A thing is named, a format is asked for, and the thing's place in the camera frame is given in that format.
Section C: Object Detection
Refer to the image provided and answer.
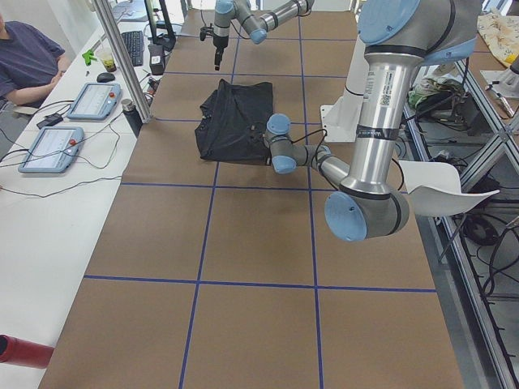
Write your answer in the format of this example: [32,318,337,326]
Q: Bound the red bottle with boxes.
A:
[1,335,54,369]

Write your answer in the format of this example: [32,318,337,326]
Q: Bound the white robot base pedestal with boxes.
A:
[320,37,369,143]

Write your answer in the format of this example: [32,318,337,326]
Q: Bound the lower teach pendant tablet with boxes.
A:
[18,126,84,176]

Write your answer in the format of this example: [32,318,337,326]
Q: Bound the black computer mouse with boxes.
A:
[97,72,115,83]

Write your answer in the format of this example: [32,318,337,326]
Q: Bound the black graphic t-shirt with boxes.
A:
[195,79,273,165]

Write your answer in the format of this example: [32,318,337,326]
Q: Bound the black steel-cap bottle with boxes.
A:
[121,99,143,138]

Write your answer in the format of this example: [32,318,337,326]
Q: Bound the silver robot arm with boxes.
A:
[264,1,482,242]
[199,0,314,71]

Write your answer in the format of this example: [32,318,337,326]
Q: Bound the black power adapter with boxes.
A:
[36,113,63,129]

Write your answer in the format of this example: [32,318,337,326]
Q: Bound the upper teach pendant tablet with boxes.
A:
[66,83,122,121]

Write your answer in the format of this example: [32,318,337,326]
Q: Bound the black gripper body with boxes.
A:
[247,124,271,165]
[199,24,229,61]

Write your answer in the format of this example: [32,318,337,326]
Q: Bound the black keyboard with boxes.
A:
[121,30,144,66]

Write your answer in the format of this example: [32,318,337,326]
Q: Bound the drink cup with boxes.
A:
[95,45,117,73]

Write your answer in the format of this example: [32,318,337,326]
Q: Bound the teach pendant tablet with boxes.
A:
[18,126,84,176]
[66,83,122,121]

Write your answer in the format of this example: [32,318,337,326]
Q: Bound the white plastic chair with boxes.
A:
[400,160,500,217]

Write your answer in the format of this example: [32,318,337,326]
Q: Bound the aluminium frame post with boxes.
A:
[92,0,152,123]

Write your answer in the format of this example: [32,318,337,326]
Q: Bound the seated person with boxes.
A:
[1,20,71,108]

